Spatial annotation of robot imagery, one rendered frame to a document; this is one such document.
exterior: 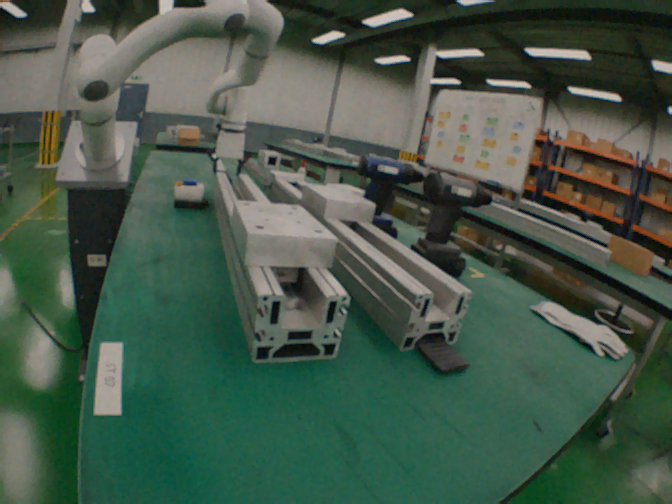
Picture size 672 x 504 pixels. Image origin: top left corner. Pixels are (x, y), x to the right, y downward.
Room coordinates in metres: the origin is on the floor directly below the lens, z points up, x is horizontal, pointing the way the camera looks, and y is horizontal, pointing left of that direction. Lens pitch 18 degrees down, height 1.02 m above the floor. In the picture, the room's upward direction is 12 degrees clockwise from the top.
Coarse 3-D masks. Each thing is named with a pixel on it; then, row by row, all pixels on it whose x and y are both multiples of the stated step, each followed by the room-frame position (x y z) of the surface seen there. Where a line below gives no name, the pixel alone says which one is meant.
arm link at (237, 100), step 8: (240, 88) 1.18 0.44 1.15; (248, 88) 1.21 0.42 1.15; (232, 96) 1.17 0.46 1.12; (240, 96) 1.18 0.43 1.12; (248, 96) 1.21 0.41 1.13; (232, 104) 1.17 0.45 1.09; (240, 104) 1.18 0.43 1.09; (248, 104) 1.22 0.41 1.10; (224, 112) 1.17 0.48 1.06; (232, 112) 1.17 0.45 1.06; (240, 112) 1.19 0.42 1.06; (224, 120) 1.18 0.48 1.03; (232, 120) 1.18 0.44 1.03; (240, 120) 1.19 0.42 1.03
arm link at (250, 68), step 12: (240, 60) 1.06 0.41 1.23; (252, 60) 1.03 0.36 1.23; (264, 60) 1.05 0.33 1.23; (228, 72) 1.12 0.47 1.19; (240, 72) 1.07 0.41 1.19; (252, 72) 1.06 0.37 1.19; (216, 84) 1.10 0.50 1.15; (228, 84) 1.08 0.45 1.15; (240, 84) 1.09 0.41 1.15; (252, 84) 1.11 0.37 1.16; (216, 96) 1.10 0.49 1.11; (216, 108) 1.15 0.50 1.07
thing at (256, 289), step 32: (224, 192) 0.73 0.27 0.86; (256, 192) 0.80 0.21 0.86; (224, 224) 0.63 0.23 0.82; (256, 288) 0.31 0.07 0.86; (288, 288) 0.38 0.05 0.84; (320, 288) 0.35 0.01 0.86; (256, 320) 0.30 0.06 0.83; (288, 320) 0.33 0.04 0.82; (320, 320) 0.33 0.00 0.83; (256, 352) 0.30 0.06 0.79; (288, 352) 0.33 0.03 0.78; (320, 352) 0.33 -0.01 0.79
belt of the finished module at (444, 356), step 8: (424, 336) 0.41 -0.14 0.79; (432, 336) 0.42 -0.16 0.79; (416, 344) 0.39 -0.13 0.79; (424, 344) 0.39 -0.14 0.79; (432, 344) 0.39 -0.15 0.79; (440, 344) 0.40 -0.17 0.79; (448, 344) 0.40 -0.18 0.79; (424, 352) 0.37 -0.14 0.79; (432, 352) 0.37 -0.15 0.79; (440, 352) 0.38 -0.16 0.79; (448, 352) 0.38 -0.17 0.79; (456, 352) 0.38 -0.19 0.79; (432, 360) 0.36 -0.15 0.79; (440, 360) 0.36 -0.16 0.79; (448, 360) 0.36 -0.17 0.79; (456, 360) 0.36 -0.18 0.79; (464, 360) 0.37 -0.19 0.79; (440, 368) 0.34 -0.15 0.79; (448, 368) 0.34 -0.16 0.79; (456, 368) 0.35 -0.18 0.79
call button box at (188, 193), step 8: (184, 184) 0.85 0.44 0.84; (200, 184) 0.90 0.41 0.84; (176, 192) 0.82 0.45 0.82; (184, 192) 0.83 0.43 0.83; (192, 192) 0.84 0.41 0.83; (200, 192) 0.85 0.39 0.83; (176, 200) 0.83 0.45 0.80; (184, 200) 0.84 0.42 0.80; (192, 200) 0.85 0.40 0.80; (200, 200) 0.85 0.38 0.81; (184, 208) 0.84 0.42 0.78; (192, 208) 0.85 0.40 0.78; (200, 208) 0.86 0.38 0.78
